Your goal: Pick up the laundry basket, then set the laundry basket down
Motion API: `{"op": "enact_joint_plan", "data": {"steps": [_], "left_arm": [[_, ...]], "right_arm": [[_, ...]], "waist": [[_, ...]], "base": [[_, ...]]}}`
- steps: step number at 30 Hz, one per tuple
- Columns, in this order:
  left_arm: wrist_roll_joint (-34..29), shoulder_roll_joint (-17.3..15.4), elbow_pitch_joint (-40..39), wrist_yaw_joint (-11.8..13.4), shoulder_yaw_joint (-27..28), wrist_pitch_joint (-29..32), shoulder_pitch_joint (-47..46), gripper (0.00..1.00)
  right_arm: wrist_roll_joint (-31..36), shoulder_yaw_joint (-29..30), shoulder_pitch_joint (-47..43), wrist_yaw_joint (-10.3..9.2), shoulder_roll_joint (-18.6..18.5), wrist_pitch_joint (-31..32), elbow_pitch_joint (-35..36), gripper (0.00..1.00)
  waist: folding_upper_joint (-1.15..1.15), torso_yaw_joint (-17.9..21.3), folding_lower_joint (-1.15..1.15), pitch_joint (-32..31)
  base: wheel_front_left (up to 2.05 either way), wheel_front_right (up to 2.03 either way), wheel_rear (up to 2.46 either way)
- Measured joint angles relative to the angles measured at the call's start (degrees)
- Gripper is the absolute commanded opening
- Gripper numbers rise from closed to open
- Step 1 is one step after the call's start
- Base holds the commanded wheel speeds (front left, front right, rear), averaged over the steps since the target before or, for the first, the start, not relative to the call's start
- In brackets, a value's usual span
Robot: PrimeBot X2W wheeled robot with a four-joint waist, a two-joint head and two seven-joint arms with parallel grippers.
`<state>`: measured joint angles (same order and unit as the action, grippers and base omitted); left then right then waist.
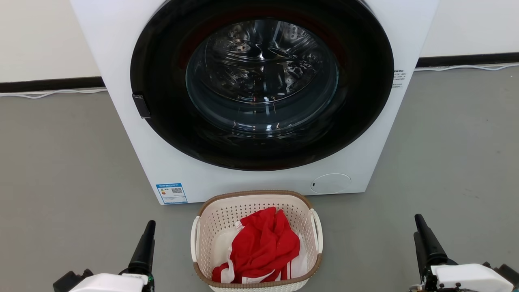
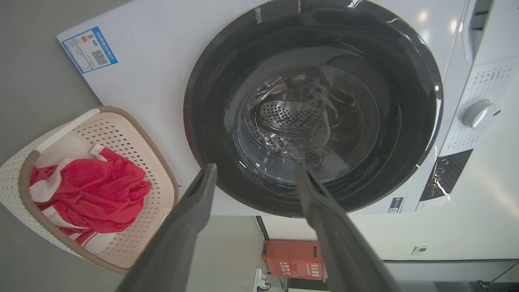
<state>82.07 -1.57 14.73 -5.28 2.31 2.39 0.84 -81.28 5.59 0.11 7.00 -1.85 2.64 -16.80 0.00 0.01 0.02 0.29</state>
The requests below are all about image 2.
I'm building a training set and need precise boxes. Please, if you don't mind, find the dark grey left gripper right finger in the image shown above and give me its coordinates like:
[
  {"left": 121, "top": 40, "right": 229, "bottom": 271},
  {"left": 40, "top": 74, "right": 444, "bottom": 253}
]
[{"left": 295, "top": 161, "right": 401, "bottom": 292}]

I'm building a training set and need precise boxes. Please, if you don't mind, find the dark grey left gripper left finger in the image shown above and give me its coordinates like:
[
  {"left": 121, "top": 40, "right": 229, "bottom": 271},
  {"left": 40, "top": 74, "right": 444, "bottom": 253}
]
[{"left": 116, "top": 163, "right": 218, "bottom": 292}]

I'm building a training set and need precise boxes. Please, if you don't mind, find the cream perforated laundry basket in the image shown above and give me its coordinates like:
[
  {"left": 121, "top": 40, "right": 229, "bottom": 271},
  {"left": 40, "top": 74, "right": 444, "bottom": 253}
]
[{"left": 0, "top": 106, "right": 179, "bottom": 275}]

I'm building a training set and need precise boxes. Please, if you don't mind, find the red fire equipment box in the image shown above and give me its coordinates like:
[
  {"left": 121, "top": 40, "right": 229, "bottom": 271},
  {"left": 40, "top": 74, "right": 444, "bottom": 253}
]
[{"left": 262, "top": 239, "right": 327, "bottom": 282}]

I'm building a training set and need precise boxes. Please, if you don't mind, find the white power strip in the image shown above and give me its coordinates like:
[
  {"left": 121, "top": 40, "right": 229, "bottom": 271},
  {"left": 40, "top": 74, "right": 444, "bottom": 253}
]
[{"left": 252, "top": 268, "right": 271, "bottom": 292}]

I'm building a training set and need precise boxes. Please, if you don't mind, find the red garment with white trim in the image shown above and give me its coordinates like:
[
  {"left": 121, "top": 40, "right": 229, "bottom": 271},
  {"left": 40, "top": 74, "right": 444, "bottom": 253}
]
[{"left": 29, "top": 145, "right": 152, "bottom": 254}]

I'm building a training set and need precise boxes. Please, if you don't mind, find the black washer display panel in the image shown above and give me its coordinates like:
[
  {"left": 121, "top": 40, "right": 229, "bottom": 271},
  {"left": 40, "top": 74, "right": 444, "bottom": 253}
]
[{"left": 420, "top": 149, "right": 474, "bottom": 202}]

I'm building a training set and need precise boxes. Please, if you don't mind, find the dark round washer door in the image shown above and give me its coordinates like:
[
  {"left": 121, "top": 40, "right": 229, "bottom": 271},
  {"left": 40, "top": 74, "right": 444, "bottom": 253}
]
[{"left": 183, "top": 0, "right": 444, "bottom": 218}]

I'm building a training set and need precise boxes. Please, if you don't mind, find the perforated steel washer drum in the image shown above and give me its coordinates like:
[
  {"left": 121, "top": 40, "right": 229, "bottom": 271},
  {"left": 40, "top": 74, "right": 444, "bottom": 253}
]
[{"left": 255, "top": 99, "right": 332, "bottom": 159}]

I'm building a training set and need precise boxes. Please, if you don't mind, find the white front-load washing machine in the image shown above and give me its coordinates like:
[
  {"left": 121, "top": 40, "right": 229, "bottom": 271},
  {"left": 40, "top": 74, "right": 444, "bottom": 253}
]
[{"left": 57, "top": 0, "right": 519, "bottom": 216}]

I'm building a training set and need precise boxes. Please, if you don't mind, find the white washer control knob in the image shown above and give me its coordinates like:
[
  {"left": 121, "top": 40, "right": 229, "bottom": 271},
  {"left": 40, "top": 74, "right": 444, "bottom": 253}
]
[{"left": 463, "top": 99, "right": 502, "bottom": 130}]

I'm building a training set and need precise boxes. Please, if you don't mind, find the blue energy label sticker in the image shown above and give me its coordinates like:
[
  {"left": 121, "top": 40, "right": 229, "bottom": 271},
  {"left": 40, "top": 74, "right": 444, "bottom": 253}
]
[{"left": 61, "top": 26, "right": 118, "bottom": 74}]

